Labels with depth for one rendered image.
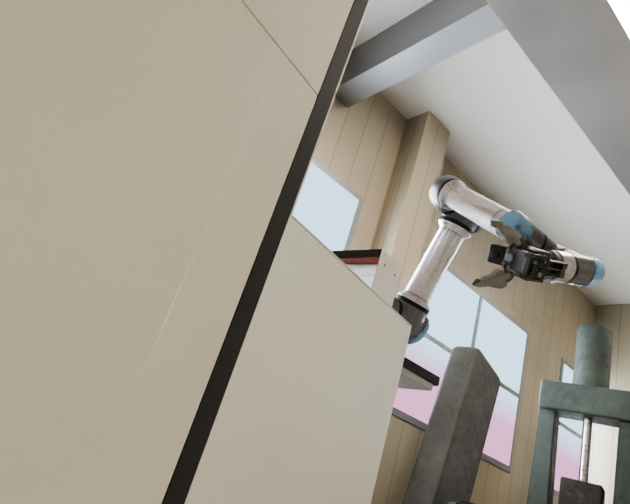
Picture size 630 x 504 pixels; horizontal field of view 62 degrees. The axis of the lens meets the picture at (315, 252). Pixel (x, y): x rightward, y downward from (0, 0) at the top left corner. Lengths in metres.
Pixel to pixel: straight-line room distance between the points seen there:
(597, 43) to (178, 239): 2.29
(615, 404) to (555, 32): 3.41
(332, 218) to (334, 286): 2.87
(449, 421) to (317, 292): 3.02
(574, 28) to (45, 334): 2.35
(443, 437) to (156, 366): 3.44
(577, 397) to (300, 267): 4.46
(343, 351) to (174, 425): 0.54
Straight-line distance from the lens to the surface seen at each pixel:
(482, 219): 1.47
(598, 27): 2.51
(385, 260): 1.17
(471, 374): 3.98
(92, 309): 0.39
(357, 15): 0.69
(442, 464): 3.73
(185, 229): 0.43
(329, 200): 3.79
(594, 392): 5.17
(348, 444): 0.99
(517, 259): 1.28
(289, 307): 0.82
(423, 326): 1.71
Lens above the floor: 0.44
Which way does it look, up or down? 24 degrees up
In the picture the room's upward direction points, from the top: 18 degrees clockwise
